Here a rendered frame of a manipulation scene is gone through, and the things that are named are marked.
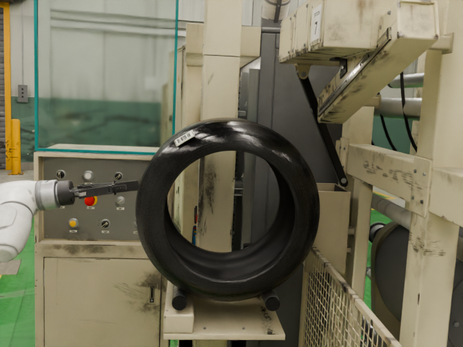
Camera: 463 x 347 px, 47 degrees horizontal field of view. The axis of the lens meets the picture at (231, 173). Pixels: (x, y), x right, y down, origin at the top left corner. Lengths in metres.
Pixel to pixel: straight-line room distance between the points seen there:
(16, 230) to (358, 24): 1.03
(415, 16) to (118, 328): 1.67
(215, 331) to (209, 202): 0.48
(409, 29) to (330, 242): 0.93
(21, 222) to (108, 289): 0.80
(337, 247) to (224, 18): 0.90
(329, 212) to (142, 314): 0.90
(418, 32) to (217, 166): 0.91
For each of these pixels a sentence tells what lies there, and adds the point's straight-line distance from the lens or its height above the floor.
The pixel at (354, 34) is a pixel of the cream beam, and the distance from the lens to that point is 1.32.
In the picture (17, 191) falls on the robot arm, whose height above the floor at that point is 1.22.
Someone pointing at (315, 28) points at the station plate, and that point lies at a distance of 1.36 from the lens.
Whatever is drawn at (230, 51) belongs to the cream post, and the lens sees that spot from 1.88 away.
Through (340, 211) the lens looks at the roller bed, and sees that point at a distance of 1.92.
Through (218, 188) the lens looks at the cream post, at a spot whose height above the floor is 1.19.
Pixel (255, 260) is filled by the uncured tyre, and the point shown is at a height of 0.96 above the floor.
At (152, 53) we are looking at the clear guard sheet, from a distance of 2.15.
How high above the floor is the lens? 1.50
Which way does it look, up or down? 8 degrees down
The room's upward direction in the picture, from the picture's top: 3 degrees clockwise
